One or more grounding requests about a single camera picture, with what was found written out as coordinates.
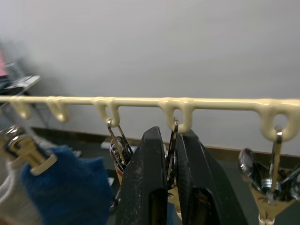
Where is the blue fuzzy sock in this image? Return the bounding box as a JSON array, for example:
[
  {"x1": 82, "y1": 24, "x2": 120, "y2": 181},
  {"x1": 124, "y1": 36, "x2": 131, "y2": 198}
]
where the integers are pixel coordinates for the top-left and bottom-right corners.
[{"x1": 20, "y1": 145, "x2": 113, "y2": 225}]

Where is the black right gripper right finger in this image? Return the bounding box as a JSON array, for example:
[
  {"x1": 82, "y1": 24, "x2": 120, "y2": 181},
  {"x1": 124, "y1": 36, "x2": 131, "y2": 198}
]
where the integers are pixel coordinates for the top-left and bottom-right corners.
[{"x1": 176, "y1": 129, "x2": 248, "y2": 225}]

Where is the metal wire shelf rack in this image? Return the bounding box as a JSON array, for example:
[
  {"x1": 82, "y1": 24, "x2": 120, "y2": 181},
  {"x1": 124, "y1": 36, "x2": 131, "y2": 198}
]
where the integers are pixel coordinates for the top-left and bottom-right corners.
[{"x1": 0, "y1": 42, "x2": 50, "y2": 128}]

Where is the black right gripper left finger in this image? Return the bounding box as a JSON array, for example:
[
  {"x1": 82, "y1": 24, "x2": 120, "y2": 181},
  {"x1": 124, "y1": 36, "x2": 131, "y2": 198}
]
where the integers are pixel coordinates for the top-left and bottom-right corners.
[{"x1": 115, "y1": 126, "x2": 168, "y2": 225}]

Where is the cream clip hanger bar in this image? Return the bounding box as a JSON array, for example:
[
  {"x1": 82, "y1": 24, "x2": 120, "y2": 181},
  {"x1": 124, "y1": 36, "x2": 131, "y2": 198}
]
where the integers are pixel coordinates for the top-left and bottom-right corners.
[{"x1": 0, "y1": 95, "x2": 300, "y2": 142}]

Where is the white sock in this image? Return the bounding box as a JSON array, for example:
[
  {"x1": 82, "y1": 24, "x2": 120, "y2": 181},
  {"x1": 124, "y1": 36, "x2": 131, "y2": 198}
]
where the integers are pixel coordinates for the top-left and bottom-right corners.
[{"x1": 0, "y1": 135, "x2": 51, "y2": 225}]

